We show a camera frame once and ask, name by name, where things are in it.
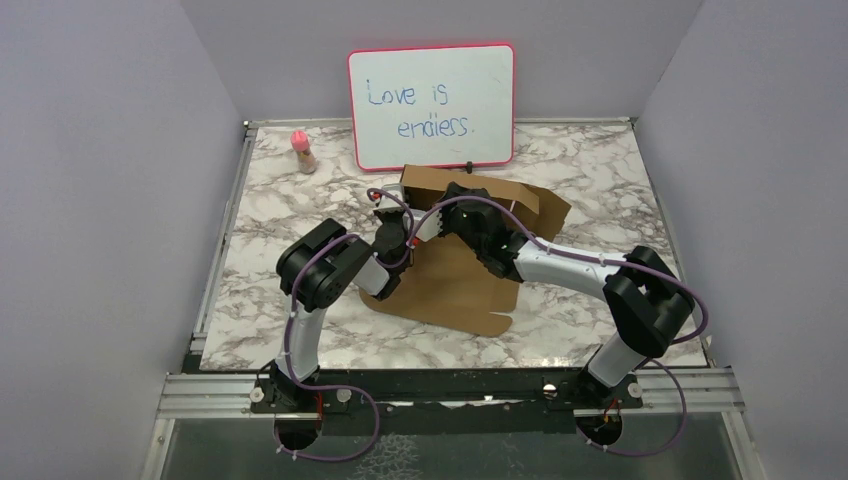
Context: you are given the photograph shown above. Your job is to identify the brown cardboard box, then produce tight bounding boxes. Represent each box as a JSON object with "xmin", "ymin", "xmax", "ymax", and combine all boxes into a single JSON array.
[{"xmin": 359, "ymin": 165, "xmax": 571, "ymax": 337}]

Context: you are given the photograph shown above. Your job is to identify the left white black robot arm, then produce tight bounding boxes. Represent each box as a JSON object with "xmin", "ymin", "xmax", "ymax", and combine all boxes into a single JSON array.
[{"xmin": 270, "ymin": 211, "xmax": 411, "ymax": 411}]

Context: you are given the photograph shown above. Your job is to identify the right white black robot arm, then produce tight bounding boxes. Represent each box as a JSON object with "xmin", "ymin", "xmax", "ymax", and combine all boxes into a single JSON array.
[{"xmin": 433, "ymin": 183, "xmax": 699, "ymax": 407}]

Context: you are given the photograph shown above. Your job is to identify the small pink capped bottle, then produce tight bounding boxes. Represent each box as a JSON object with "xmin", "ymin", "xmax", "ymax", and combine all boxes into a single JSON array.
[{"xmin": 290, "ymin": 130, "xmax": 317, "ymax": 174}]

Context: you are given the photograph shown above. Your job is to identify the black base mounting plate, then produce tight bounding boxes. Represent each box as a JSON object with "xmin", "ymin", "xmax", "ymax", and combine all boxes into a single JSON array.
[{"xmin": 249, "ymin": 367, "xmax": 643, "ymax": 437}]

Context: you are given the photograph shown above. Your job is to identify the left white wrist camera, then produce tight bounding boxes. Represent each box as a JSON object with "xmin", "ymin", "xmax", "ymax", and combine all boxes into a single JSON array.
[{"xmin": 373, "ymin": 197, "xmax": 410, "ymax": 228}]

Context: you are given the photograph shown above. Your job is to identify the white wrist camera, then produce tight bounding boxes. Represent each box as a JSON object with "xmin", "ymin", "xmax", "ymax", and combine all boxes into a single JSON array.
[
  {"xmin": 410, "ymin": 208, "xmax": 446, "ymax": 242},
  {"xmin": 373, "ymin": 197, "xmax": 410, "ymax": 228}
]

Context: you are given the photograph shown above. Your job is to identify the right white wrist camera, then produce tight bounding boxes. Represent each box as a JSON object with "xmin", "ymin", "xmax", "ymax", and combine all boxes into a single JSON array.
[{"xmin": 410, "ymin": 208, "xmax": 446, "ymax": 242}]

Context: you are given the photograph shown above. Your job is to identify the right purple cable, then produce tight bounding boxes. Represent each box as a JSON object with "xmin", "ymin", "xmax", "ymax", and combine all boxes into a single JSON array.
[{"xmin": 410, "ymin": 195, "xmax": 709, "ymax": 458}]

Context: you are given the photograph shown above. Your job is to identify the purple cable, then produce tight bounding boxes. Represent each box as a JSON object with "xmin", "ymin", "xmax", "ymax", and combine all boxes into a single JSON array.
[
  {"xmin": 272, "ymin": 188, "xmax": 425, "ymax": 463},
  {"xmin": 410, "ymin": 195, "xmax": 709, "ymax": 458}
]

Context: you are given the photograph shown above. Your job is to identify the white board with pink frame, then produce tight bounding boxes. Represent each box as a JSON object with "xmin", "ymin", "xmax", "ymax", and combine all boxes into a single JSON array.
[{"xmin": 347, "ymin": 43, "xmax": 515, "ymax": 172}]

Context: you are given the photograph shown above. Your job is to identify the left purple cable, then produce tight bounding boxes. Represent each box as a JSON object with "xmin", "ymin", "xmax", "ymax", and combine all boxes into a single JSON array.
[{"xmin": 272, "ymin": 188, "xmax": 425, "ymax": 463}]

